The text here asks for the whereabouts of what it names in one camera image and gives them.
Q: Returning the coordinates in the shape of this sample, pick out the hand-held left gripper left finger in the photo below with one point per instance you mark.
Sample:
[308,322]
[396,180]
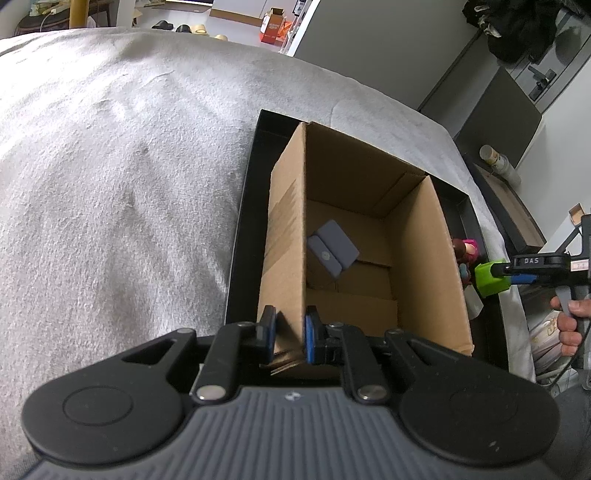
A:
[271,339]

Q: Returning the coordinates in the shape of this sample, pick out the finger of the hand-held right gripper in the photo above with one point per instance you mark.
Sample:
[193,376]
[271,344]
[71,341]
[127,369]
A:
[524,278]
[503,267]

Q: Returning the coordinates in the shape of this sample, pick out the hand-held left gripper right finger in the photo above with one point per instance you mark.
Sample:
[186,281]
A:
[311,339]

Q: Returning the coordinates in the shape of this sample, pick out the green carton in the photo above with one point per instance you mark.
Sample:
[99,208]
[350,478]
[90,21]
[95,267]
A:
[490,282]

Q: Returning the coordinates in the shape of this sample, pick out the pink toy figure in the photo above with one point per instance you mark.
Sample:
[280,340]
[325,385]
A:
[472,249]

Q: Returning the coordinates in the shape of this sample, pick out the white block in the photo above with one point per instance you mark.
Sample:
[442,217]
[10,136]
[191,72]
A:
[473,304]

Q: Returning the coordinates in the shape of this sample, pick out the brown cardboard box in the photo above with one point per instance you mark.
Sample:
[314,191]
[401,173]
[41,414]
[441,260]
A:
[418,258]

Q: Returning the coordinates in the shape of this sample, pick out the grey plastic block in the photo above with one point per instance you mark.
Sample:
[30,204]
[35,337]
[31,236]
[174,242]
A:
[334,249]

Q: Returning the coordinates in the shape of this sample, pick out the black shallow tray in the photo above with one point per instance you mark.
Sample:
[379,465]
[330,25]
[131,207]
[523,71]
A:
[249,221]

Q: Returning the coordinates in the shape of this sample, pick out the person's right hand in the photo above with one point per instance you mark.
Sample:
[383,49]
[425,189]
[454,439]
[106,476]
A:
[570,339]

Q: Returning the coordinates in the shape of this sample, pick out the brown toy figure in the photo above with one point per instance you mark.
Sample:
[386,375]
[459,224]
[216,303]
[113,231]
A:
[457,248]

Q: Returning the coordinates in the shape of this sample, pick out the small open cardboard box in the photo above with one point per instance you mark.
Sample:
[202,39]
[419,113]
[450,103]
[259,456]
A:
[576,214]

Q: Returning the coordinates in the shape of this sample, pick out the wooden bedside table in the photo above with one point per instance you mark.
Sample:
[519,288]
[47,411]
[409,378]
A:
[512,207]

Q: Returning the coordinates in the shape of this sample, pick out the pile of plastic packets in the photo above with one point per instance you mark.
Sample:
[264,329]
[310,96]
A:
[547,344]

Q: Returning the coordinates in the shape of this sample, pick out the white bottle with cream cap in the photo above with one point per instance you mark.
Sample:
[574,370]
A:
[501,167]

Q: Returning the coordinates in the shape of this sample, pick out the dark grey cabinet panel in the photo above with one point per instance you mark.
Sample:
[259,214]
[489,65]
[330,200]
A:
[498,120]

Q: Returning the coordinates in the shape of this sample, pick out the person's grey clothing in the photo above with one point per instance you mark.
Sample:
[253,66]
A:
[575,434]

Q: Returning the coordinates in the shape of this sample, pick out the grey blanket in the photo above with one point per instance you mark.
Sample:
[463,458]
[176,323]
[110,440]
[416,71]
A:
[115,184]

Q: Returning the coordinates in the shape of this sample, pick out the black hanging clothing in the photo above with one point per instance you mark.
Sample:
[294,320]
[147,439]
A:
[508,27]

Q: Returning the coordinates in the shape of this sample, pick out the beige slipper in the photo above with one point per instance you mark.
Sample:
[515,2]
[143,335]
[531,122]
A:
[220,37]
[199,29]

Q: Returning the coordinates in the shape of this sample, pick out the orange cardboard box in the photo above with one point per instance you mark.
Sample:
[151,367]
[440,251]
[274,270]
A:
[273,27]

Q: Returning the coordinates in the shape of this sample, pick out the black slipper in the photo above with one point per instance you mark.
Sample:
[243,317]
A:
[162,25]
[183,28]

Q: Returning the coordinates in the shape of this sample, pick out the flat cardboard sheet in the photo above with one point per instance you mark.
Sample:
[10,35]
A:
[235,14]

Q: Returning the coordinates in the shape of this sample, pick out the wooden post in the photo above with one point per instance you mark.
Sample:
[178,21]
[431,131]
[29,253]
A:
[78,13]

